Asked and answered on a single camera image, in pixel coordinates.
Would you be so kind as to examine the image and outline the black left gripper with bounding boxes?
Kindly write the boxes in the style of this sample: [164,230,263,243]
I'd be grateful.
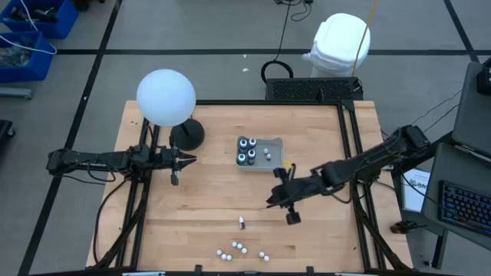
[155,144,198,188]

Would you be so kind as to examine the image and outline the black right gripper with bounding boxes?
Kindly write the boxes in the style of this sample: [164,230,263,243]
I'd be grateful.
[266,167,329,226]

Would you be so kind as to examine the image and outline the white plastic storage bin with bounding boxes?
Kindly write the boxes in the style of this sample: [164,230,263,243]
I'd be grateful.
[235,136,285,173]

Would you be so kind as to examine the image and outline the white globe table lamp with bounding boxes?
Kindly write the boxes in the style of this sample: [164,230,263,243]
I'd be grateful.
[136,68,206,152]

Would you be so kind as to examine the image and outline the black perforated metal case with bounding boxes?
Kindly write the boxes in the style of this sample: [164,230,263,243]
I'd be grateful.
[265,76,364,103]

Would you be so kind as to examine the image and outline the small brown black device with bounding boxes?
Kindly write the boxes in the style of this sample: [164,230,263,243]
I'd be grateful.
[390,220,417,235]

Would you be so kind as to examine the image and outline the white printed paper sheet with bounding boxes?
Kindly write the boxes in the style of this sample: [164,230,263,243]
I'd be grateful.
[400,167,433,213]

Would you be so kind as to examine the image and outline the grey computer desk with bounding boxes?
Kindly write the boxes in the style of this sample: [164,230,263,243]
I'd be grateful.
[420,142,491,269]

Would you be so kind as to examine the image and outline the white lidded trash bin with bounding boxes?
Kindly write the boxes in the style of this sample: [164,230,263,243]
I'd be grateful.
[302,12,371,78]

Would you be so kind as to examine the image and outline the blue plastic storage bin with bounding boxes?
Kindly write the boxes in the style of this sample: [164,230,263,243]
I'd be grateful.
[0,30,57,84]
[0,0,80,40]

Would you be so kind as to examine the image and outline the grey metal bar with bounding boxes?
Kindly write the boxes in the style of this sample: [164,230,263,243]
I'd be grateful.
[0,87,34,100]

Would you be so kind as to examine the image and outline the black backlit keyboard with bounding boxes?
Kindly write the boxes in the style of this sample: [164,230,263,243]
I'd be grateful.
[438,179,491,235]

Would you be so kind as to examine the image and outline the grey desk panel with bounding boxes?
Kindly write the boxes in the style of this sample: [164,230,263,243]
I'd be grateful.
[451,61,491,156]

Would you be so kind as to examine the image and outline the black desktop device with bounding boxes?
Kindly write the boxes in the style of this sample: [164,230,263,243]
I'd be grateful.
[476,57,491,97]

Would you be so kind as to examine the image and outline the black aluminium table frame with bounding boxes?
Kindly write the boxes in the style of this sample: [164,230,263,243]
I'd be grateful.
[86,99,414,276]

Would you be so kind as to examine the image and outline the black coiled power cable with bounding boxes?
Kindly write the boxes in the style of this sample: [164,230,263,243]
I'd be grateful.
[260,0,295,84]

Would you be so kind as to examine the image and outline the yellow hanging cable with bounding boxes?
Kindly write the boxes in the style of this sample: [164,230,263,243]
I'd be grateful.
[351,0,380,77]

